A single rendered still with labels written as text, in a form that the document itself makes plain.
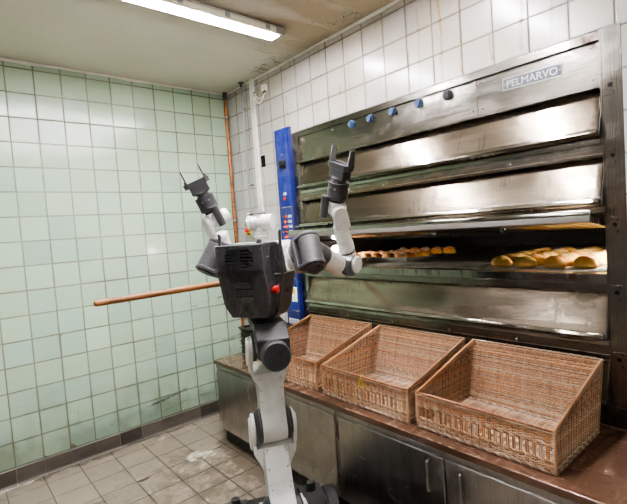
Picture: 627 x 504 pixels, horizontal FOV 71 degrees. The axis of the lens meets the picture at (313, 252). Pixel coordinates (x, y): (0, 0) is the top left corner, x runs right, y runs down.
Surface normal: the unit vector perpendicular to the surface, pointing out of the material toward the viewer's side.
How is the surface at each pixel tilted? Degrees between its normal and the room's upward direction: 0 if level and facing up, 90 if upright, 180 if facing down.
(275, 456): 64
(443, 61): 90
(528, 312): 70
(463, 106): 90
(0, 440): 90
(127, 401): 90
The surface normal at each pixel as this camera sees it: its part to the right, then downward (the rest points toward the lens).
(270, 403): 0.26, -0.07
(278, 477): 0.22, -0.40
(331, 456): -0.75, 0.09
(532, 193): -0.74, -0.26
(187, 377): 0.65, -0.01
